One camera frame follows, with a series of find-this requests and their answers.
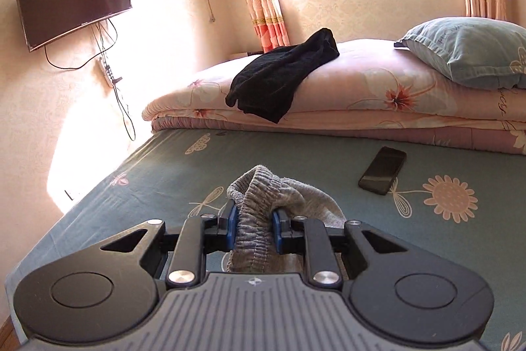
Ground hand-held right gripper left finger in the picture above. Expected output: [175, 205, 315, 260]
[99, 201, 239, 290]

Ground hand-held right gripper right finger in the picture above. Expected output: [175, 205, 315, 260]
[271, 210, 405, 289]

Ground grey pants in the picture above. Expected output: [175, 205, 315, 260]
[224, 164, 348, 273]

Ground teal printed bed sheet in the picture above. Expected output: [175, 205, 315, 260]
[4, 128, 526, 351]

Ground black smartphone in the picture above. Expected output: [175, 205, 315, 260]
[358, 146, 407, 196]

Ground black garment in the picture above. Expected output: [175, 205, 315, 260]
[225, 28, 341, 125]

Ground folded pink floral quilt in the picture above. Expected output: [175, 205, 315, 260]
[142, 38, 526, 156]

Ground plump teal pillow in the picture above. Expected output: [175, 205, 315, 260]
[394, 17, 526, 90]

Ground white power strip with cables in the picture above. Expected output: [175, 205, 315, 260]
[44, 20, 137, 142]

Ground wall-mounted television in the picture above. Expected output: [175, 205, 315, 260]
[14, 0, 133, 53]

